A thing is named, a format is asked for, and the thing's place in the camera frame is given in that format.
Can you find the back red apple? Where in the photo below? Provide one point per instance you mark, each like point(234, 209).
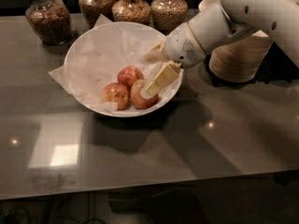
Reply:
point(129, 75)

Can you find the red apple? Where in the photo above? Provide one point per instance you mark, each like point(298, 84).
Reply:
point(116, 93)
point(129, 75)
point(137, 100)

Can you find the right red apple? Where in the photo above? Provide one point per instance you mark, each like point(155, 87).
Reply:
point(137, 100)

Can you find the white paper liner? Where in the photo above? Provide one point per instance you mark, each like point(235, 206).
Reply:
point(102, 53)

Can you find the glass cereal jar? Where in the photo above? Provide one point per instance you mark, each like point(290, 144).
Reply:
point(131, 10)
point(93, 9)
point(50, 20)
point(168, 14)

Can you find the left glass cereal jar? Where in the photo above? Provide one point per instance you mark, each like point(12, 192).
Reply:
point(50, 20)

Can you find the white bowl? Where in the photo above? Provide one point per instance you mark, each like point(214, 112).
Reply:
point(93, 47)

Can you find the left red apple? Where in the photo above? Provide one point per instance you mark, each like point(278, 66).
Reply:
point(116, 93)

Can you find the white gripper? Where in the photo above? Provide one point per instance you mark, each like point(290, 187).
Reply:
point(183, 48)

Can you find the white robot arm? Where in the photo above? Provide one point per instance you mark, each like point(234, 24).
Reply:
point(225, 22)

